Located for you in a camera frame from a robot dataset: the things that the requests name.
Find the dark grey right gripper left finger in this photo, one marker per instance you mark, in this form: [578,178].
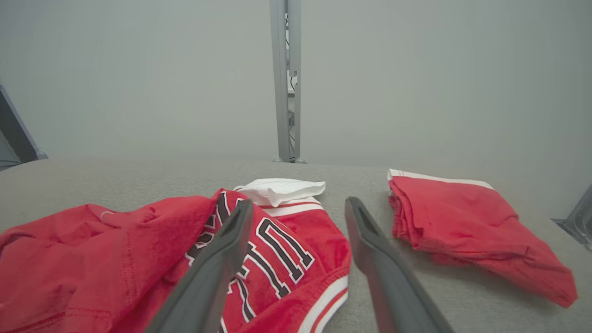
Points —
[208,277]

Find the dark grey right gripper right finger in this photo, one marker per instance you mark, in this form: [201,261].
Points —
[393,286]

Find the red and white Bulls jersey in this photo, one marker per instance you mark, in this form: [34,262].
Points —
[92,259]

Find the red shorts with white stripe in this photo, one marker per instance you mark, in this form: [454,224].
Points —
[462,217]

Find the grey double partition post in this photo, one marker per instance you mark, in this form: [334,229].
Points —
[280,83]

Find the grey trolley leg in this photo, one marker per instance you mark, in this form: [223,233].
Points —
[16,129]

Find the grey slanted partition frame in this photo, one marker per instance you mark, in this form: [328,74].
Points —
[578,222]

